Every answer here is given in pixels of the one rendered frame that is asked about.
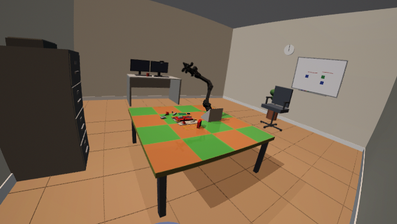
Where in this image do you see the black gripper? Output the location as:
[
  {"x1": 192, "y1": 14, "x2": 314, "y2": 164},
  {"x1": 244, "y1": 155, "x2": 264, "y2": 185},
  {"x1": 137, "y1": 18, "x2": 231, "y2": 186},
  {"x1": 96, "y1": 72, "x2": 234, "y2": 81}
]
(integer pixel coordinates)
[{"x1": 182, "y1": 62, "x2": 193, "y2": 72}]

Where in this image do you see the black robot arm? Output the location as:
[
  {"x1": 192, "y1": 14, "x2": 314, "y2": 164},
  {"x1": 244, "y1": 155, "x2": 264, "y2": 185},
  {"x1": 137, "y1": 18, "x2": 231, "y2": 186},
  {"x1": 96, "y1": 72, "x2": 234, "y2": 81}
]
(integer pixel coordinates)
[{"x1": 185, "y1": 66, "x2": 213, "y2": 112}]

